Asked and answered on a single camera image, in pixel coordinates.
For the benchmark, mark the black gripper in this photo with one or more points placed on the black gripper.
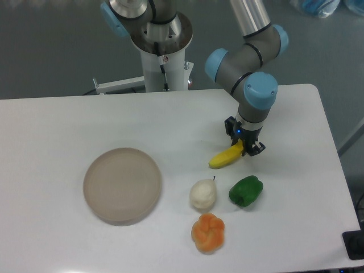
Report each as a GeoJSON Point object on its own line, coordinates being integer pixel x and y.
{"type": "Point", "coordinates": [249, 137]}

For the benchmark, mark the yellow banana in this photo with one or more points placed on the yellow banana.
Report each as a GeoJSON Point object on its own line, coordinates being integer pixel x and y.
{"type": "Point", "coordinates": [227, 157]}

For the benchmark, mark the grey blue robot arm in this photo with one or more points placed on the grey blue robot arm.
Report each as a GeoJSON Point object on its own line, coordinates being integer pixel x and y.
{"type": "Point", "coordinates": [238, 73]}

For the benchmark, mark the green bell pepper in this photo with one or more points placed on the green bell pepper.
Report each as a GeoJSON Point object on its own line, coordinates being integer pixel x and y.
{"type": "Point", "coordinates": [246, 191]}

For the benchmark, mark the white pear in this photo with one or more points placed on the white pear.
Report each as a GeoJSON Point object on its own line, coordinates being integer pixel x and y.
{"type": "Point", "coordinates": [203, 194]}

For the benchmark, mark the orange knot bread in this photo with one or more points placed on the orange knot bread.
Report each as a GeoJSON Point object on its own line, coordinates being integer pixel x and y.
{"type": "Point", "coordinates": [208, 233]}

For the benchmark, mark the beige round plate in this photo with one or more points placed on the beige round plate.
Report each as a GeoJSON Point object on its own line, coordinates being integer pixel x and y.
{"type": "Point", "coordinates": [122, 186]}

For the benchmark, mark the black device at edge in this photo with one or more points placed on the black device at edge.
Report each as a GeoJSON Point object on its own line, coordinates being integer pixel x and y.
{"type": "Point", "coordinates": [353, 241]}

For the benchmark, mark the blue plastic bag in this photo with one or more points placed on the blue plastic bag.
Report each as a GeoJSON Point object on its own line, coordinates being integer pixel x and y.
{"type": "Point", "coordinates": [316, 8]}

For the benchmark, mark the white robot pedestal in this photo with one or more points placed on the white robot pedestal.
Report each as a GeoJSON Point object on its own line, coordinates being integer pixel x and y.
{"type": "Point", "coordinates": [162, 50]}

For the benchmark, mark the white left pedestal leg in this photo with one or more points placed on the white left pedestal leg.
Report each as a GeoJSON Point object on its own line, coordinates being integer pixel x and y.
{"type": "Point", "coordinates": [118, 86]}

